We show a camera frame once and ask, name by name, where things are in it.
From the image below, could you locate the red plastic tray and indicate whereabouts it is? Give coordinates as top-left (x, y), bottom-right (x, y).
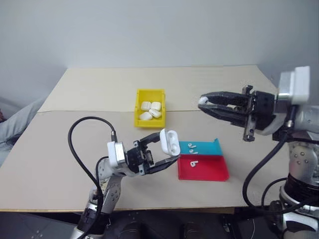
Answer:
top-left (177, 154), bottom-right (230, 182)

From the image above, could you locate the yellow plastic bin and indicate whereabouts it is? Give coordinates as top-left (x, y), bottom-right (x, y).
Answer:
top-left (134, 88), bottom-right (167, 129)

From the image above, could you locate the blue plastic tray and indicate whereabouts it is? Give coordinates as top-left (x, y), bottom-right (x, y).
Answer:
top-left (178, 137), bottom-right (224, 157)

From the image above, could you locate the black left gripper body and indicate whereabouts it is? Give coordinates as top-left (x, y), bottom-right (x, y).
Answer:
top-left (126, 140), bottom-right (156, 176)

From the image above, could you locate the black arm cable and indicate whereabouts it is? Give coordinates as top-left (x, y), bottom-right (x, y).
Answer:
top-left (242, 104), bottom-right (319, 215)
top-left (68, 116), bottom-right (118, 239)

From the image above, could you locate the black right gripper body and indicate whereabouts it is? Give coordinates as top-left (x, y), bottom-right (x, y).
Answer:
top-left (241, 84), bottom-right (278, 142)

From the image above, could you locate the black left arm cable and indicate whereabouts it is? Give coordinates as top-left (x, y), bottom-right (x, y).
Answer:
top-left (68, 116), bottom-right (118, 239)

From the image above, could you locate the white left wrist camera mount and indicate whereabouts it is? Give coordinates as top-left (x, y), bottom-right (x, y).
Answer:
top-left (107, 141), bottom-right (126, 168)

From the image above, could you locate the person in grey clothing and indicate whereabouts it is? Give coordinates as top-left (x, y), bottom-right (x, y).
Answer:
top-left (0, 96), bottom-right (48, 168)

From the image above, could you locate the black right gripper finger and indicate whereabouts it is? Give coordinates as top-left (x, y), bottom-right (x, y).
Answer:
top-left (200, 90), bottom-right (247, 106)
top-left (197, 103), bottom-right (248, 127)

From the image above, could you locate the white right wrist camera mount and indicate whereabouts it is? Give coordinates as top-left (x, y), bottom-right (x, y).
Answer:
top-left (261, 65), bottom-right (311, 136)

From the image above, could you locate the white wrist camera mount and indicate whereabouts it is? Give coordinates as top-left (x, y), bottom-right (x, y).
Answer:
top-left (107, 141), bottom-right (126, 168)
top-left (261, 65), bottom-right (311, 136)

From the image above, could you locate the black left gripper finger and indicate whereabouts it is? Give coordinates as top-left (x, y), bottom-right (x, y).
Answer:
top-left (138, 132), bottom-right (162, 150)
top-left (149, 154), bottom-right (181, 175)

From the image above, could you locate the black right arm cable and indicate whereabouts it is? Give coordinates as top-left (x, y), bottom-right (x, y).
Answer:
top-left (242, 104), bottom-right (319, 215)

